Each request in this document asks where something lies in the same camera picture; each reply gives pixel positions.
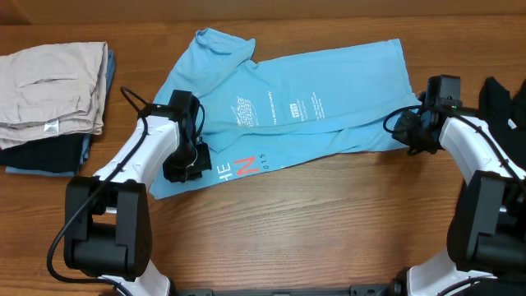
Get light blue printed t-shirt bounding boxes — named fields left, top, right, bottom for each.
left=150, top=29, right=417, bottom=199

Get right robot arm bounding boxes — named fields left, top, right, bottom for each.
left=384, top=105, right=525, bottom=295

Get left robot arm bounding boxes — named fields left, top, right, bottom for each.
left=56, top=99, right=211, bottom=295

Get pile of black clothes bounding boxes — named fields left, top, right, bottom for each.
left=479, top=77, right=526, bottom=169

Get folded blue garment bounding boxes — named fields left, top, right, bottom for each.
left=5, top=49, right=116, bottom=177

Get folded dark navy garment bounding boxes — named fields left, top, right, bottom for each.
left=1, top=133, right=86, bottom=173

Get folded beige trousers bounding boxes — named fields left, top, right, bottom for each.
left=1, top=42, right=109, bottom=149

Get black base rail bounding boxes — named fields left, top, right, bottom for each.
left=175, top=282, right=408, bottom=296

